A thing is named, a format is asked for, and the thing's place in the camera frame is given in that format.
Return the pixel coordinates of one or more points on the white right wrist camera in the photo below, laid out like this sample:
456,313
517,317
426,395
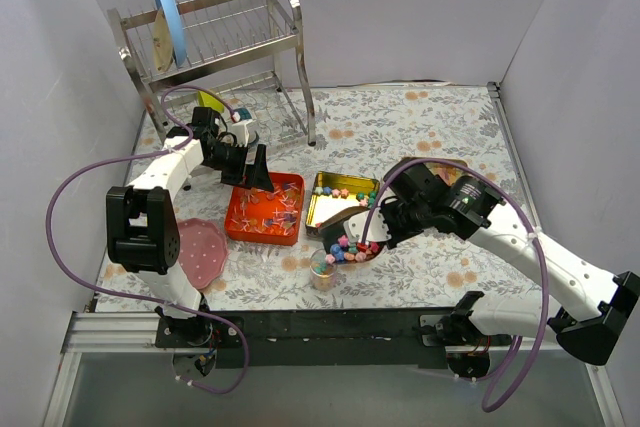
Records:
367,226

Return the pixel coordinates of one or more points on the gold tin of flat candies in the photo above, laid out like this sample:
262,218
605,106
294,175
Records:
448,173

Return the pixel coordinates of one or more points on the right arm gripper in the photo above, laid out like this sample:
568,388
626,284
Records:
391,219

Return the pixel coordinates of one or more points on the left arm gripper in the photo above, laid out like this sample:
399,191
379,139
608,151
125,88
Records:
239,167

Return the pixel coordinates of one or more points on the beige plate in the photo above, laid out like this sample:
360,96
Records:
162,44

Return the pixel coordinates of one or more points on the metal scoop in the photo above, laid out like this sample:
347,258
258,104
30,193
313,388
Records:
341,236

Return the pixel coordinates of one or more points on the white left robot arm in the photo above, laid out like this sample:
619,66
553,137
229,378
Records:
142,231

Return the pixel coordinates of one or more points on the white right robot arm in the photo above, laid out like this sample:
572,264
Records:
583,308

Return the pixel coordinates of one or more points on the dark tin of star candies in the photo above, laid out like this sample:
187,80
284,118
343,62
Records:
331,193

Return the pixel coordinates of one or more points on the orange lollipop tray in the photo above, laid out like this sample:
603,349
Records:
259,216

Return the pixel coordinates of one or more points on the metal dish rack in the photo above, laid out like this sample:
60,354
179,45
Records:
249,51

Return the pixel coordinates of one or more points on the blue plate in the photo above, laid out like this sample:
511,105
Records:
176,29

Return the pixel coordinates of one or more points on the green bowl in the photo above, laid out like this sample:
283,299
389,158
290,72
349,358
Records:
209,101

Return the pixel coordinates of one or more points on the teal patterned cup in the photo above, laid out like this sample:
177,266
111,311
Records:
245,113

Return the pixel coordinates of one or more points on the pink dotted plate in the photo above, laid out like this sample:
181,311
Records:
203,251

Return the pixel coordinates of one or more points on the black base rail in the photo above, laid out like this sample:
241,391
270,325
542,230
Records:
324,337

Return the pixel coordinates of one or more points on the floral table mat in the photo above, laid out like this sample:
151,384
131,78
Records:
365,132

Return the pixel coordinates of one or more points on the clear drinking glass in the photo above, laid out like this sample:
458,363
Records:
323,270

